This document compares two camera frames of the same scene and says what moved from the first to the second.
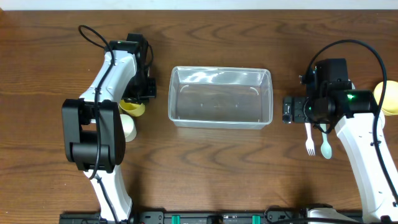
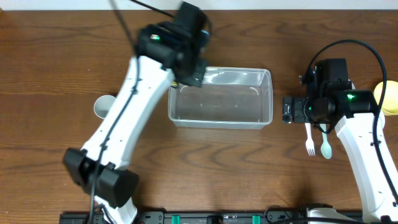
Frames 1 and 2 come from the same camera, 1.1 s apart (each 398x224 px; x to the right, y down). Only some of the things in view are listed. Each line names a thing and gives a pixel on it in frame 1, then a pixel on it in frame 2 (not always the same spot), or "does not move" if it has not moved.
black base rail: x=203 y=216 does not move
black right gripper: x=288 y=110 does not move
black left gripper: x=150 y=88 -> x=194 y=76
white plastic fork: x=309 y=144 does not move
